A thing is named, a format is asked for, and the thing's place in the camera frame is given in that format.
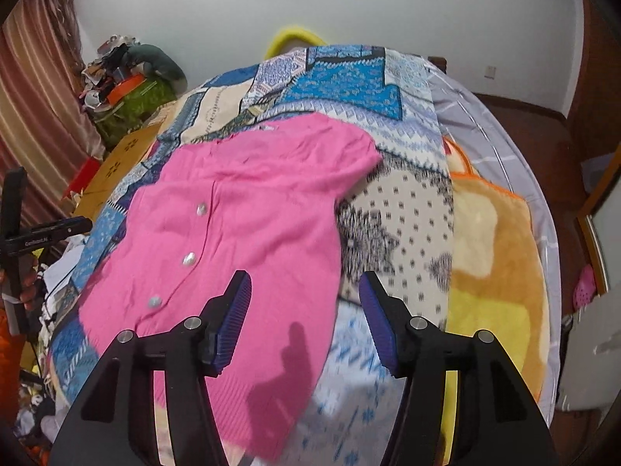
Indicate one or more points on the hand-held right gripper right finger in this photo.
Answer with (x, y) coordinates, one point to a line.
(376, 320)

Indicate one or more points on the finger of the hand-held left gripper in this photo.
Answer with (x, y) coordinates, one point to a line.
(70, 227)

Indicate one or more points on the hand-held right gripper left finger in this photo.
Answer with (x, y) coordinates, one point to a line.
(235, 320)

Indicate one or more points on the pink buttoned cardigan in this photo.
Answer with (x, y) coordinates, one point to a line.
(252, 204)

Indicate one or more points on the person's left hand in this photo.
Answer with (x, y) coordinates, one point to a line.
(30, 281)

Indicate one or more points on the red bag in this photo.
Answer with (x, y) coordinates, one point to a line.
(85, 177)

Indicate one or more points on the pile of white cloths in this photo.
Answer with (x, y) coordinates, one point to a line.
(60, 291)

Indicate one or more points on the orange bag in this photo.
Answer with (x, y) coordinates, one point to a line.
(9, 354)

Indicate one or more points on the striped pink curtain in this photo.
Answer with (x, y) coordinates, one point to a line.
(34, 107)

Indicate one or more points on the green patterned bag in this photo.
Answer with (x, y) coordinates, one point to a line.
(131, 111)

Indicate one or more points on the orange yellow plush blanket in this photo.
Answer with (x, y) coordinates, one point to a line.
(490, 233)

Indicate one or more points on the orange box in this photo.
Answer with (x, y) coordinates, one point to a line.
(127, 88)

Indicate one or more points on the grey plush toy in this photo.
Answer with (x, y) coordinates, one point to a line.
(160, 60)

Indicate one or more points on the pink slipper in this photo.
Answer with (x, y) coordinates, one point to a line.
(583, 286)

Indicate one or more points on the white wardrobe door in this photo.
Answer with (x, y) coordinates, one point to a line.
(596, 325)

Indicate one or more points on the grey checked bedsheet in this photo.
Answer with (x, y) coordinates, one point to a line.
(485, 116)

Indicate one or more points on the patchwork printed blanket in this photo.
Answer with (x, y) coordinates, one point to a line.
(339, 87)

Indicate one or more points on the yellow foam tube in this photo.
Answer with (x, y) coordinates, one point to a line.
(291, 34)

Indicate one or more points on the brown wooden door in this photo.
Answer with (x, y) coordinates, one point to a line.
(596, 82)

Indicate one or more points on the wooden bed post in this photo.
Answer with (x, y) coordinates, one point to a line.
(438, 63)

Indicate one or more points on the white wall socket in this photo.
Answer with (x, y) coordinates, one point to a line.
(490, 72)

